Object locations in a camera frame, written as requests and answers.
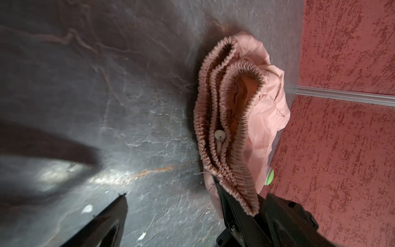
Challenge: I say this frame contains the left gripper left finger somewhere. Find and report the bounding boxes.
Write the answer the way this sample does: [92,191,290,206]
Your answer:
[63,194,128,247]

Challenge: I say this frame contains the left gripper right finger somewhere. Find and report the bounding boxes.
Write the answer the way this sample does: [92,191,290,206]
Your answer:
[215,182,333,247]

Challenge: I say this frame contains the pink shorts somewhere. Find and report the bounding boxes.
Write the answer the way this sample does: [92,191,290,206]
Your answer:
[193,32,291,216]

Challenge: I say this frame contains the right aluminium corner post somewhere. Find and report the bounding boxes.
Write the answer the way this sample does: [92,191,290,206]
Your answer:
[285,85,395,107]

